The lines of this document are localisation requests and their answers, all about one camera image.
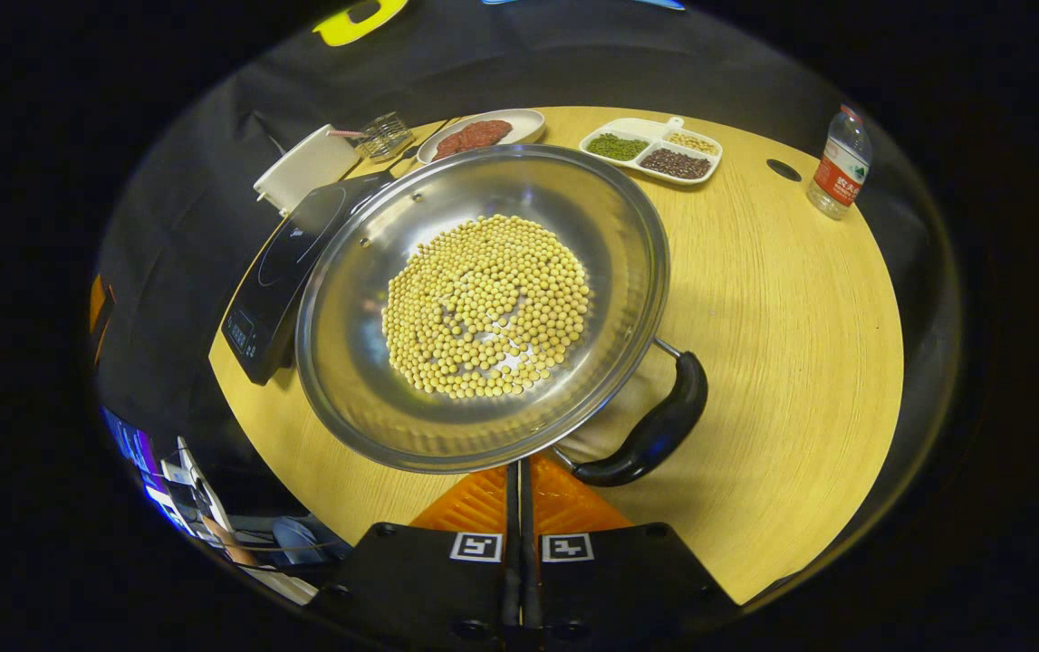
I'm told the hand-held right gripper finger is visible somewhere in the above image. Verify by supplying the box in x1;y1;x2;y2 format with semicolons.
520;455;742;635
315;462;521;635

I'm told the black induction cooktop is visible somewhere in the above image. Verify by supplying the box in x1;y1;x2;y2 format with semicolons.
221;172;393;386

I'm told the pile of yellow soybeans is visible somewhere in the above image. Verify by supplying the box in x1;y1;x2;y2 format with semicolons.
380;214;592;400

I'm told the stainless steel pot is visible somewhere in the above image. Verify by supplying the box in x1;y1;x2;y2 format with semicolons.
295;143;710;488

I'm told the computer monitor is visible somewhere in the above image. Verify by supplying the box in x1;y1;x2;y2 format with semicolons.
101;405;194;537

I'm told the grey computer mouse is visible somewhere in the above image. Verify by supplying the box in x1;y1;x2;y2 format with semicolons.
270;514;325;564

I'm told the light wooden board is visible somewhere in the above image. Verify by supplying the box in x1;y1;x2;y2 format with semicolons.
211;534;319;606

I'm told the white toaster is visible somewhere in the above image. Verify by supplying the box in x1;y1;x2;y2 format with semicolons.
253;124;363;216

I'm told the small clear glass holder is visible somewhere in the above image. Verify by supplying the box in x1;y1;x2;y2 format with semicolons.
358;110;414;161

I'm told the pile of green mung beans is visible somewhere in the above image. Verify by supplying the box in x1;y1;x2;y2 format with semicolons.
586;133;649;163

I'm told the pile of dark red beans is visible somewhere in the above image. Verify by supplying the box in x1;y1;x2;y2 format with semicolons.
640;148;713;180

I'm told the round white plate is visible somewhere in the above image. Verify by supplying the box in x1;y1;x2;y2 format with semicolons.
416;109;547;166

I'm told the white divided tray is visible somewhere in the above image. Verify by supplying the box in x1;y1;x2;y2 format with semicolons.
579;115;725;187

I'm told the clear plastic water bottle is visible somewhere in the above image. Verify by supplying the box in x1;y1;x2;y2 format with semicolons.
806;102;873;221

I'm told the black power cable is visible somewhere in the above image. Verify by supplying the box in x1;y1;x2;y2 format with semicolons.
388;118;452;177

